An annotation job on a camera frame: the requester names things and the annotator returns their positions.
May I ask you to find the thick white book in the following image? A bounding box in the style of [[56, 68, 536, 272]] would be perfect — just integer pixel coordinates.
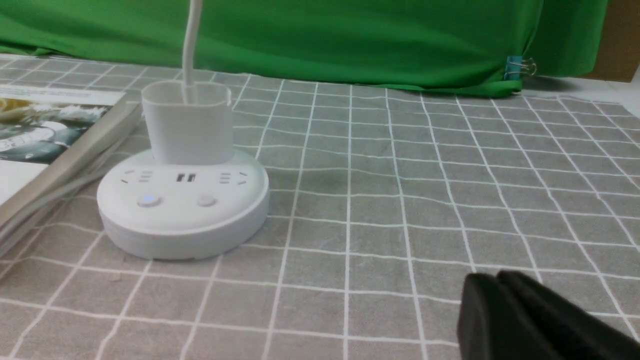
[[0, 84, 142, 225]]

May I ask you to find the blue binder clip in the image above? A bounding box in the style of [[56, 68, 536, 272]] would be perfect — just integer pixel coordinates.
[[503, 55, 538, 81]]

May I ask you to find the grey checked tablecloth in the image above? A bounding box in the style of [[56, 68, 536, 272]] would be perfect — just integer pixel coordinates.
[[1, 70, 640, 360]]

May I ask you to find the white desk lamp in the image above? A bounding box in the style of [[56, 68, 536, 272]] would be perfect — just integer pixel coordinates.
[[96, 0, 270, 261]]

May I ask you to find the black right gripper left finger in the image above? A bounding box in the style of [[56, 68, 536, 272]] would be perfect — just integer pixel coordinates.
[[457, 273, 556, 360]]

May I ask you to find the green backdrop cloth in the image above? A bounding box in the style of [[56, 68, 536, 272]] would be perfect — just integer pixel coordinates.
[[0, 0, 608, 98]]

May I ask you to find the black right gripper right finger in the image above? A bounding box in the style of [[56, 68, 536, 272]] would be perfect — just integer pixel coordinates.
[[497, 270, 640, 360]]

